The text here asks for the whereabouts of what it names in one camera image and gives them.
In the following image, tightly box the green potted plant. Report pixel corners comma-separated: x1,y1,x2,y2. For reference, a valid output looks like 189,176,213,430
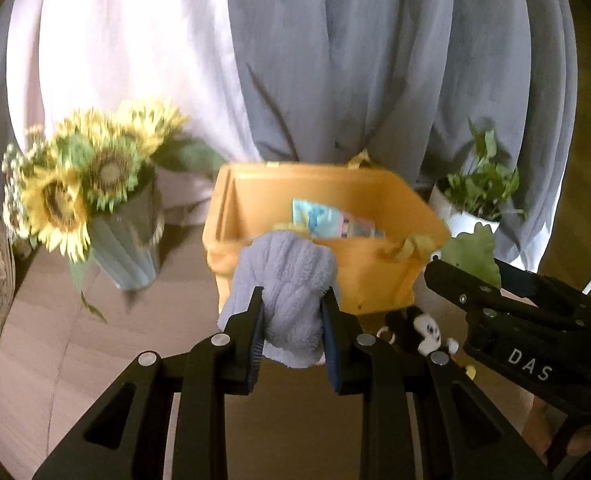
443,120,525,222

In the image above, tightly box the pale green ribbed vase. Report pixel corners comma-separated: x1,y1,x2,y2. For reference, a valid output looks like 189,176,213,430
88,179,166,292

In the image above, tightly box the white fluffy towel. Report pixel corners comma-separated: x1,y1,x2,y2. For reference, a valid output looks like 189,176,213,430
218,231,339,370

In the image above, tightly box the colourful cartoon cloth book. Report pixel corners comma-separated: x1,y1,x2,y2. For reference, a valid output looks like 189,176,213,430
292,198,385,240

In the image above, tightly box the white plant pot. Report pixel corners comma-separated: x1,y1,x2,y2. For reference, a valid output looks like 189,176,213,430
429,184,499,236

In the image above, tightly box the orange plastic basket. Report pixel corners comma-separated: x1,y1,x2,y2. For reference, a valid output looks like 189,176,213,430
202,162,451,314

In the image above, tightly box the yellow sunflower bouquet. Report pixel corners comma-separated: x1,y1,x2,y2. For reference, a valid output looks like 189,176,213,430
0,102,228,323

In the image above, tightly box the pink sheer curtain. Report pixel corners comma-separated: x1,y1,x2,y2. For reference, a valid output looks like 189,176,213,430
6,0,260,162

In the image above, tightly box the Mickey Mouse plush toy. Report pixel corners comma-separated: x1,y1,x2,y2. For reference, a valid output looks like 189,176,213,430
376,306,459,391

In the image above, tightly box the green frog plush toy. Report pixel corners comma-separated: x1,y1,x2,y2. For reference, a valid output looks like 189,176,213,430
440,222,501,288

